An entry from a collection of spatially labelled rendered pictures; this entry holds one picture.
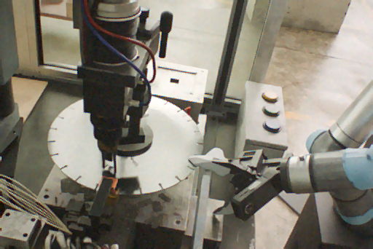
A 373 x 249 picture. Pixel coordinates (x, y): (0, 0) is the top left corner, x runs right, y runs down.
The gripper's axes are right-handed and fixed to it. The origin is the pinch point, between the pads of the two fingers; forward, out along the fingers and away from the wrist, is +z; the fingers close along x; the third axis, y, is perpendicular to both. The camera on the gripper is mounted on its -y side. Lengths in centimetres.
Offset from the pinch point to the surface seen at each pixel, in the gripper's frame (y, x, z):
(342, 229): 17.9, -30.3, -22.3
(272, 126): 27.8, -3.0, -9.5
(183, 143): 4.9, 8.9, 2.1
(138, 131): -6.1, 19.0, 2.8
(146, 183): -9.6, 9.6, 3.8
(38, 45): 34, 35, 58
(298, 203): 98, -89, 18
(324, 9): 334, -58, 22
